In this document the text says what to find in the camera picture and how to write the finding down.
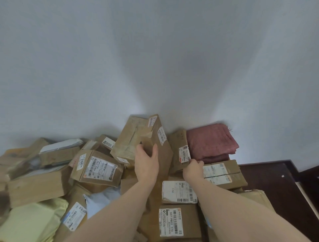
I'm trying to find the person's left hand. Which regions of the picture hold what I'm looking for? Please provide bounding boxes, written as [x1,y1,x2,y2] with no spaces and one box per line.
[135,144,160,186]

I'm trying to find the person's right hand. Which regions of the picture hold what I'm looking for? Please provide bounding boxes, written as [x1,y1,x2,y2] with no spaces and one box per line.
[182,160,205,184]

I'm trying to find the small cardboard parcel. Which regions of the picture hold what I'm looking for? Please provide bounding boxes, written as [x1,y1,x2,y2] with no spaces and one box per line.
[167,129,192,174]

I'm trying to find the tall brown cardboard box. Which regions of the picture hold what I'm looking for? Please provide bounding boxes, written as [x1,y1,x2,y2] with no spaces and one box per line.
[110,114,173,175]

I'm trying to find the person's right forearm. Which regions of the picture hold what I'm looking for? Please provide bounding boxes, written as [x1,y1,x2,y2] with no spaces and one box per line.
[189,178,312,242]

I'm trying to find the maroon plastic mailer bag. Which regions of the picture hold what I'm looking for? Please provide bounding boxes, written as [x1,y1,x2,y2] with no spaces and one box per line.
[186,123,240,164]

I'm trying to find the light blue plastic mailer bag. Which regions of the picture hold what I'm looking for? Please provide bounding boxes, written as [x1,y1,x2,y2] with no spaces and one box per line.
[83,186,122,220]

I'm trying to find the white plastic mailer bag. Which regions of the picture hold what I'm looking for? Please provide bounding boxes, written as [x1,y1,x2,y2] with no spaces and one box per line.
[39,138,84,154]

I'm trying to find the pile of labelled cardboard parcels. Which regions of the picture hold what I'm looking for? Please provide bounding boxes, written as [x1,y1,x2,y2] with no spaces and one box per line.
[0,134,275,242]

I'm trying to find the yellow-green plastic mailer bag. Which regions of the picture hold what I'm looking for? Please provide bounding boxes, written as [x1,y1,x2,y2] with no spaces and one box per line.
[0,198,69,242]

